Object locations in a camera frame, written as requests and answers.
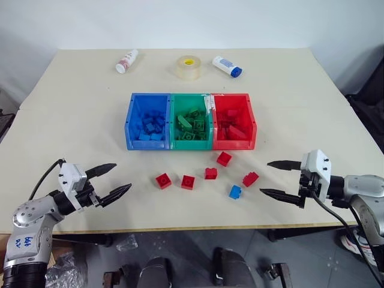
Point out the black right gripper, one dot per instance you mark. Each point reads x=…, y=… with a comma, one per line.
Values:
x=306, y=186

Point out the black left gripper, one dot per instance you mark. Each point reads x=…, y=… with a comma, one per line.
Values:
x=90, y=196

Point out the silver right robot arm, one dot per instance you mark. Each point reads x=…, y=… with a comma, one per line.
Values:
x=364, y=192

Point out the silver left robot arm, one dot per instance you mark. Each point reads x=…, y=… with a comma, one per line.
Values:
x=28, y=214

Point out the blue toy brick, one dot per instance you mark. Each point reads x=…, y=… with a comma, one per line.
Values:
x=235, y=192
x=144, y=137
x=156, y=136

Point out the blue plastic bin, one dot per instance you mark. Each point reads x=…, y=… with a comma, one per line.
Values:
x=130, y=126

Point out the red plastic bin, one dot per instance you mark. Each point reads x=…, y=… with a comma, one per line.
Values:
x=250, y=126

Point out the small clear plastic bag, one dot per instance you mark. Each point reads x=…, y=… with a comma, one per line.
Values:
x=127, y=243

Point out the red sloped toy brick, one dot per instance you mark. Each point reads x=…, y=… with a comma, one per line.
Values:
x=237, y=132

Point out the green plastic bin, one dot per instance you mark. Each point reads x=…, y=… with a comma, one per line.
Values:
x=174, y=132

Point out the rusty metal foot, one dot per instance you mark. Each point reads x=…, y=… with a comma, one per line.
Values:
x=280, y=274
x=114, y=277

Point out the green curved toy brick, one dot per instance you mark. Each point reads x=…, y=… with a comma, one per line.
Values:
x=183, y=121

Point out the large clear plastic bag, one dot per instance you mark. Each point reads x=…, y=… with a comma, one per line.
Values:
x=64, y=271

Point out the white sneaker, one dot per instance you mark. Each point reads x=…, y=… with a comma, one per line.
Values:
x=358, y=246

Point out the dark rounded shape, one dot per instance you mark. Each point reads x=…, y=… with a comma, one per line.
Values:
x=156, y=274
x=232, y=268

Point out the white tape strip on bins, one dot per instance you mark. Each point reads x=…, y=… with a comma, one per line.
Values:
x=208, y=105

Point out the white bottle with red label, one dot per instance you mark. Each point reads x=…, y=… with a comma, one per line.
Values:
x=126, y=61

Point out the white bottle with blue cap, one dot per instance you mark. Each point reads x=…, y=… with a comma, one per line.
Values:
x=225, y=64

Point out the clear tape roll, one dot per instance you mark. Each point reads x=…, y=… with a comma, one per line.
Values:
x=188, y=69

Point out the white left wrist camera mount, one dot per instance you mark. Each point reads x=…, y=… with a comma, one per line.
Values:
x=71, y=178

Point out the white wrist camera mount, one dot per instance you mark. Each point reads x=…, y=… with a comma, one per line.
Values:
x=318, y=168
x=71, y=178

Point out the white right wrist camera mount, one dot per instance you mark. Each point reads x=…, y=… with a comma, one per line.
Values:
x=318, y=168

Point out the black table frame bar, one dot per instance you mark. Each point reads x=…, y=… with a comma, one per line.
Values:
x=84, y=240
x=300, y=234

